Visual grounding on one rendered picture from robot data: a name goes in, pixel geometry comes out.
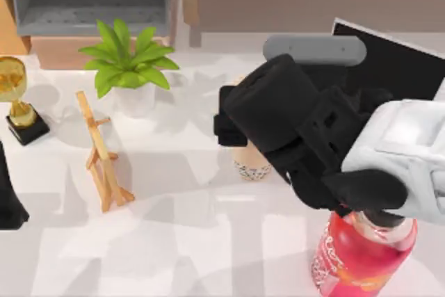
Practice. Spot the beige patterned cup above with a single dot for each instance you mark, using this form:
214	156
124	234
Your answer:
251	163

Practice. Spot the pale grey rounded box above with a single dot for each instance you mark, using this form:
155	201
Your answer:
313	48

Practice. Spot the white framed blackboard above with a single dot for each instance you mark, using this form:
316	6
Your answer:
389	64

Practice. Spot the green plant in white pot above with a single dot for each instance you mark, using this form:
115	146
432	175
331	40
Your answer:
125	60

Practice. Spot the small wooden easel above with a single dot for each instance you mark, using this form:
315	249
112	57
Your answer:
99	147

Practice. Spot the pink red bottle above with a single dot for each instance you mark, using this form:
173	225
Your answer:
361	258

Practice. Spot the pale wooden drawer front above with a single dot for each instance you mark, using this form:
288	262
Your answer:
66	50

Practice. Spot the gold trophy on black base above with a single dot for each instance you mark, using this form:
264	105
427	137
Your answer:
15	102

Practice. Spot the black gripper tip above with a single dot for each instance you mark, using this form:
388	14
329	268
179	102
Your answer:
8	196

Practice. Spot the wooden cabinet holding drawer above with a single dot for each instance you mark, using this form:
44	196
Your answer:
8	15

